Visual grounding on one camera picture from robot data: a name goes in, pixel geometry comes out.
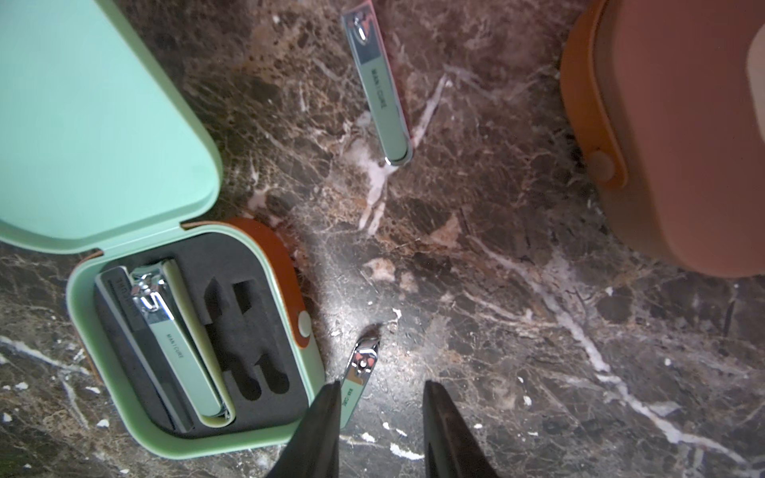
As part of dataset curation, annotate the brown clipper case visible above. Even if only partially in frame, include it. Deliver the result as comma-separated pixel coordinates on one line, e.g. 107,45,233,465
560,1,764,278

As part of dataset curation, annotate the green medium nail clipper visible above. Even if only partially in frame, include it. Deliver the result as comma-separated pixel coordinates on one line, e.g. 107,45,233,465
341,1,414,167

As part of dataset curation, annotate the green large nail clipper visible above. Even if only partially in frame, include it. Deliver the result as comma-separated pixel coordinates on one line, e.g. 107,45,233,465
129,259,224,419

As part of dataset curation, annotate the mint green clipper case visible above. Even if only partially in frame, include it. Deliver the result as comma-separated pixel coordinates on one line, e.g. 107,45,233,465
1,1,325,459

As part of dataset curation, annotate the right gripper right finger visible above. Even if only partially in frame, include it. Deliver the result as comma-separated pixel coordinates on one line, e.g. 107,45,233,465
422,380,498,478

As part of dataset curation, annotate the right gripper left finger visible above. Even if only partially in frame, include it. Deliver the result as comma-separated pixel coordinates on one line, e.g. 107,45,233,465
267,382,341,478

